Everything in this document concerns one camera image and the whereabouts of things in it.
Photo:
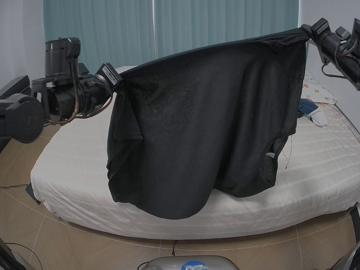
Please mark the white printed pillow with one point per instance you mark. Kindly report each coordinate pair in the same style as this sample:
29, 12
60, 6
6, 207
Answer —
317, 91

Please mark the pile of clothes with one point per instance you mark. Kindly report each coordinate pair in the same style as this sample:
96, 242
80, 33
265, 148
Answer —
309, 111

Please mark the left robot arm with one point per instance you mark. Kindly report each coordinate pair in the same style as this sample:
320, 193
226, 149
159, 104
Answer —
19, 117

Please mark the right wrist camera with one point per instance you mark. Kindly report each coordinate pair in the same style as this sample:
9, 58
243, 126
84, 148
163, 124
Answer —
320, 28

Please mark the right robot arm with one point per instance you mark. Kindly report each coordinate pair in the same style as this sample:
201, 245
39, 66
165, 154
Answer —
351, 66

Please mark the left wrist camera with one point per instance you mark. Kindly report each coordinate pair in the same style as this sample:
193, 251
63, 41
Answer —
110, 77

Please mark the blue-green curtain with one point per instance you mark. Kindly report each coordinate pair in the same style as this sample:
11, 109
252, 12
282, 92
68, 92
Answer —
225, 15
98, 24

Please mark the bed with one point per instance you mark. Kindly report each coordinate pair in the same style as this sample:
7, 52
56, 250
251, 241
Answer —
70, 164

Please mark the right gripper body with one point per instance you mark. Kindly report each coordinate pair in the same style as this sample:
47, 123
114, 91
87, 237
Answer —
332, 42

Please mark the black T-shirt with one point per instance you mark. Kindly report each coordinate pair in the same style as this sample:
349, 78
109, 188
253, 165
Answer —
202, 128

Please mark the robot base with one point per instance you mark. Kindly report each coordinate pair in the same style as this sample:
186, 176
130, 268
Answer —
191, 263

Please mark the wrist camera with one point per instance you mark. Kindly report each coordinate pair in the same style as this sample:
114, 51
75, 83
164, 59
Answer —
110, 77
320, 28

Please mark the small black box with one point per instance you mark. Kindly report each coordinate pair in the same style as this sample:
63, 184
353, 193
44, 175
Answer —
33, 193

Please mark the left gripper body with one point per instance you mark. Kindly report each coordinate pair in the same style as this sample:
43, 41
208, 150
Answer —
90, 97

